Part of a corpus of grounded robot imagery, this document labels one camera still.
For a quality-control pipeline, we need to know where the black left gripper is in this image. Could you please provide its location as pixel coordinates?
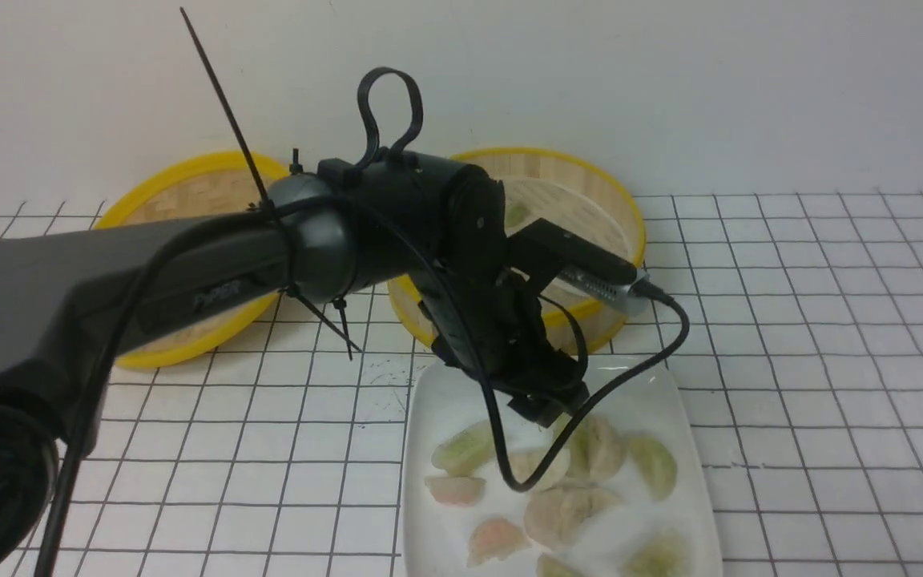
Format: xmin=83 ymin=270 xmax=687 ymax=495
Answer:
xmin=413 ymin=272 xmax=589 ymax=428

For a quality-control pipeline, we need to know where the green dumpling plate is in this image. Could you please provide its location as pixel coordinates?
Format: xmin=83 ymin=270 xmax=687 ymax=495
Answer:
xmin=550 ymin=414 xmax=589 ymax=481
xmin=627 ymin=432 xmax=678 ymax=502
xmin=431 ymin=420 xmax=495 ymax=476

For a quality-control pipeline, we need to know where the green dumpling plate upper centre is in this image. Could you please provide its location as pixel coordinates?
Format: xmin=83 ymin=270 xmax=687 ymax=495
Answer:
xmin=550 ymin=414 xmax=589 ymax=481

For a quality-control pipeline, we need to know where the beige dumpling plate centre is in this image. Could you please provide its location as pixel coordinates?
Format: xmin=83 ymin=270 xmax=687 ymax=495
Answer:
xmin=497 ymin=447 xmax=571 ymax=493

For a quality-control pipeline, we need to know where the pink dumpling plate bottom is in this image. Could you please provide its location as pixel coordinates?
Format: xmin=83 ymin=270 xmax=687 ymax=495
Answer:
xmin=466 ymin=516 xmax=530 ymax=567

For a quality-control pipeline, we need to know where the white square plate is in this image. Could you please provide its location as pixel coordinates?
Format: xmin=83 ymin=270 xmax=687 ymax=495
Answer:
xmin=399 ymin=364 xmax=723 ymax=576

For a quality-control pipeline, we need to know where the beige dumpling upright centre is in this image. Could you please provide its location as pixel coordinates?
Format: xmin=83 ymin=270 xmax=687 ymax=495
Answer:
xmin=585 ymin=415 xmax=626 ymax=482

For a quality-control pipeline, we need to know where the black cable tie long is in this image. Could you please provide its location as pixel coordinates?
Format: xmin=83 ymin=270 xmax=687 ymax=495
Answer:
xmin=179 ymin=5 xmax=270 ymax=211

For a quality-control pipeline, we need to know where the pink dumpling plate left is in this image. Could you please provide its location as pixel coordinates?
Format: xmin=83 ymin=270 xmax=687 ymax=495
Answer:
xmin=424 ymin=476 xmax=486 ymax=507

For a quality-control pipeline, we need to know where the green dumpling plate left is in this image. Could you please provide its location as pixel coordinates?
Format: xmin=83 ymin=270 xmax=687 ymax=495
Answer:
xmin=431 ymin=420 xmax=495 ymax=476

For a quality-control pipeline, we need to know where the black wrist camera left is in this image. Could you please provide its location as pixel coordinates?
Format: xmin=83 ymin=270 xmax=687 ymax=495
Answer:
xmin=506 ymin=218 xmax=664 ymax=317

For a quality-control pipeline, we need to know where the black camera cable left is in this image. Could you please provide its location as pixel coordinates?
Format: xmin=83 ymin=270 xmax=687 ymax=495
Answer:
xmin=33 ymin=196 xmax=691 ymax=577

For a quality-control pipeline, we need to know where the white steamer liner paper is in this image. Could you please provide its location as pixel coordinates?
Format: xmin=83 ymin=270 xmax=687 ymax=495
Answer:
xmin=502 ymin=176 xmax=645 ymax=265

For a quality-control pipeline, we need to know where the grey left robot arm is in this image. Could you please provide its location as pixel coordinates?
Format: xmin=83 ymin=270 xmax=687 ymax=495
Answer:
xmin=0 ymin=147 xmax=587 ymax=562

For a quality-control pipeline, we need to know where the large beige dumpling lower centre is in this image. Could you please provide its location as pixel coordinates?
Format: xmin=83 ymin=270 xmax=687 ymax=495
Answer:
xmin=523 ymin=485 xmax=623 ymax=551

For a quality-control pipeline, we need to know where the bamboo steamer lid yellow rim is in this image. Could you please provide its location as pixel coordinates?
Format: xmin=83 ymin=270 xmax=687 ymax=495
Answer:
xmin=95 ymin=152 xmax=277 ymax=370

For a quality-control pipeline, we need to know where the green dumpling plate right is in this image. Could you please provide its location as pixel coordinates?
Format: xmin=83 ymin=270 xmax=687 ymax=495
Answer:
xmin=627 ymin=432 xmax=678 ymax=502

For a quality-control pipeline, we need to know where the green dumpling bottom edge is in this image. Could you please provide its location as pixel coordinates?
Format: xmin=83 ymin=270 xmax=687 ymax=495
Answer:
xmin=535 ymin=554 xmax=585 ymax=577

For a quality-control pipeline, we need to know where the bamboo steamer basket yellow rim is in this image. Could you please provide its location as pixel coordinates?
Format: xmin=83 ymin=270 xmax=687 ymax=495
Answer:
xmin=387 ymin=147 xmax=646 ymax=357

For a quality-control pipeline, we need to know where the pink dumpling plate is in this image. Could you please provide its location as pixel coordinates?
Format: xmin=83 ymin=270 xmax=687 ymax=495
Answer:
xmin=466 ymin=516 xmax=530 ymax=567
xmin=424 ymin=476 xmax=486 ymax=507

